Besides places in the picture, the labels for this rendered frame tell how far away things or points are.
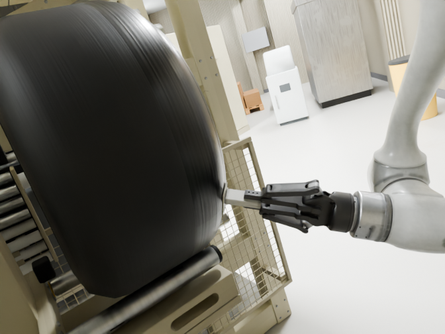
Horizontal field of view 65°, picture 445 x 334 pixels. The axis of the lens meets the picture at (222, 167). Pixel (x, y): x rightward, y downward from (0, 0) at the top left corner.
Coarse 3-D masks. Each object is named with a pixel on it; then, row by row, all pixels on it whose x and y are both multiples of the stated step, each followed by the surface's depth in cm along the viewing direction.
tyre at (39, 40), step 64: (0, 64) 51; (64, 64) 51; (128, 64) 54; (64, 128) 48; (128, 128) 52; (192, 128) 57; (64, 192) 49; (128, 192) 52; (192, 192) 59; (128, 256) 56
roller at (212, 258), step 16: (192, 256) 77; (208, 256) 77; (176, 272) 73; (192, 272) 74; (144, 288) 71; (160, 288) 71; (176, 288) 73; (128, 304) 68; (144, 304) 69; (96, 320) 66; (112, 320) 66; (128, 320) 68
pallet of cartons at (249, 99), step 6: (240, 84) 958; (240, 90) 866; (252, 90) 936; (258, 90) 915; (240, 96) 860; (246, 96) 861; (252, 96) 861; (258, 96) 860; (246, 102) 866; (252, 102) 865; (258, 102) 864; (246, 108) 872; (252, 108) 865; (246, 114) 871
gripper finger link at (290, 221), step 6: (264, 216) 68; (270, 216) 68; (276, 216) 68; (282, 216) 69; (288, 216) 69; (276, 222) 69; (282, 222) 69; (288, 222) 68; (294, 222) 69; (300, 222) 69; (300, 228) 69; (306, 228) 69
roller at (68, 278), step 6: (60, 276) 88; (66, 276) 88; (72, 276) 88; (48, 282) 88; (54, 282) 87; (60, 282) 87; (66, 282) 88; (72, 282) 88; (78, 282) 89; (54, 288) 86; (60, 288) 87; (66, 288) 88; (54, 294) 88; (60, 294) 88
